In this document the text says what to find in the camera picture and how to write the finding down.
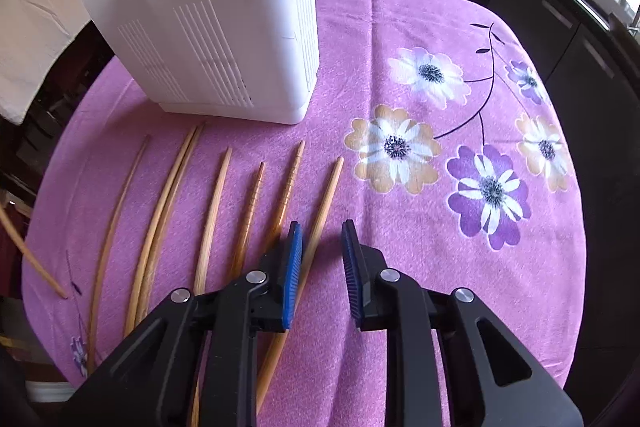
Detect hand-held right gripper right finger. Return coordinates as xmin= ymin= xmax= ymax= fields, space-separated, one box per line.
xmin=341 ymin=219 xmax=583 ymax=427

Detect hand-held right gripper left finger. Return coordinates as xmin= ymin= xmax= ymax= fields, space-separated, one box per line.
xmin=52 ymin=221 xmax=304 ymax=427

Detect ridged brown chopstick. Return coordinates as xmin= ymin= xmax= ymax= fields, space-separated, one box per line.
xmin=231 ymin=161 xmax=267 ymax=282
xmin=265 ymin=139 xmax=307 ymax=253

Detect wooden chopstick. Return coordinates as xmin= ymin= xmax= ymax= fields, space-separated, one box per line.
xmin=124 ymin=127 xmax=198 ymax=339
xmin=86 ymin=134 xmax=152 ymax=378
xmin=134 ymin=122 xmax=207 ymax=325
xmin=0 ymin=204 xmax=69 ymax=299
xmin=190 ymin=147 xmax=234 ymax=427
xmin=254 ymin=156 xmax=346 ymax=415

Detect pink floral tablecloth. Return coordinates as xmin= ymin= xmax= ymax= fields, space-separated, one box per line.
xmin=22 ymin=0 xmax=586 ymax=427

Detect dark wooden chair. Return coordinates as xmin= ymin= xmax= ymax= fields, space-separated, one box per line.
xmin=0 ymin=24 xmax=118 ymax=212

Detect black base cabinets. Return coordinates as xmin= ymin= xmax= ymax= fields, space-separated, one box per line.
xmin=410 ymin=0 xmax=640 ymax=408

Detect white hanging cloth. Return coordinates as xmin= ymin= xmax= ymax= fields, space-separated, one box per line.
xmin=0 ymin=0 xmax=93 ymax=125

